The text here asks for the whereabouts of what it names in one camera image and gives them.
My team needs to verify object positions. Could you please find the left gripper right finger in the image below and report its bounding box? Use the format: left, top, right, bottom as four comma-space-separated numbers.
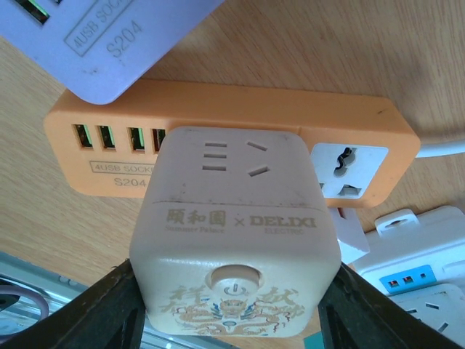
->
318, 265, 460, 348

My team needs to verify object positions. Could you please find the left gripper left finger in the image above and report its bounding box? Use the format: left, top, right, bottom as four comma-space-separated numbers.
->
1, 260, 145, 348

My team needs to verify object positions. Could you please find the white usb charger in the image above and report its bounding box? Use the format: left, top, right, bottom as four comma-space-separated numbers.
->
329, 207, 370, 265

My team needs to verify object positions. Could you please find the white cube socket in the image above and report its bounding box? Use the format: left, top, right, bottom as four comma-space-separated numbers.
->
390, 284, 464, 348

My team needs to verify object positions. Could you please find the beige cube socket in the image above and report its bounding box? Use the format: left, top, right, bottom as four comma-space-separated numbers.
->
129, 135, 341, 337

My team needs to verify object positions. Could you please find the long white power strip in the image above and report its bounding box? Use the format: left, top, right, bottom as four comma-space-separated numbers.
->
354, 206, 464, 299

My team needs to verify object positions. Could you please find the orange power strip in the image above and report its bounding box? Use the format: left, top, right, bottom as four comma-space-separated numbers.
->
44, 80, 421, 208

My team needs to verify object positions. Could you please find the purple power strip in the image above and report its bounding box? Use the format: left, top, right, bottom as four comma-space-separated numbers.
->
1, 0, 221, 105

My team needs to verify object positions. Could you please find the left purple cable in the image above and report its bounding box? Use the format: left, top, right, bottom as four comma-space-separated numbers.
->
0, 283, 50, 342

